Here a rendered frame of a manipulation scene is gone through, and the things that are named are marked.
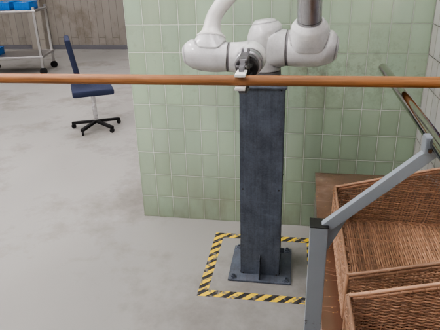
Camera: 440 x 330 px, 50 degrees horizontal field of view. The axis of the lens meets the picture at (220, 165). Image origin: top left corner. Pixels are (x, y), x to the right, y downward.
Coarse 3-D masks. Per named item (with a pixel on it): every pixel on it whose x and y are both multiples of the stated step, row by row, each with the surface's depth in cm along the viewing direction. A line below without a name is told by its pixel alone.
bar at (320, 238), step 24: (384, 72) 150; (408, 96) 121; (432, 144) 93; (408, 168) 98; (384, 192) 101; (336, 216) 105; (312, 240) 107; (312, 264) 110; (312, 288) 112; (312, 312) 115
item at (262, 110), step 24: (240, 96) 208; (264, 96) 206; (240, 120) 213; (264, 120) 211; (240, 144) 217; (264, 144) 215; (240, 168) 222; (264, 168) 220; (240, 192) 227; (264, 192) 225; (240, 216) 232; (264, 216) 230; (216, 240) 276; (240, 240) 238; (264, 240) 236; (288, 240) 275; (240, 264) 244; (264, 264) 241; (288, 264) 252
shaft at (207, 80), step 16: (0, 80) 143; (16, 80) 142; (32, 80) 142; (48, 80) 141; (64, 80) 140; (80, 80) 139; (96, 80) 138; (112, 80) 138; (128, 80) 137; (144, 80) 136; (160, 80) 135; (176, 80) 135; (192, 80) 134; (208, 80) 133; (224, 80) 133; (240, 80) 132; (256, 80) 131; (272, 80) 130; (288, 80) 130; (304, 80) 129; (320, 80) 128; (336, 80) 128; (352, 80) 127; (368, 80) 127; (384, 80) 126; (400, 80) 125; (416, 80) 125; (432, 80) 124
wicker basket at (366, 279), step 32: (352, 192) 174; (352, 224) 176; (384, 224) 176; (416, 224) 174; (352, 256) 158; (384, 256) 157; (416, 256) 157; (352, 288) 142; (384, 288) 125; (384, 320) 129
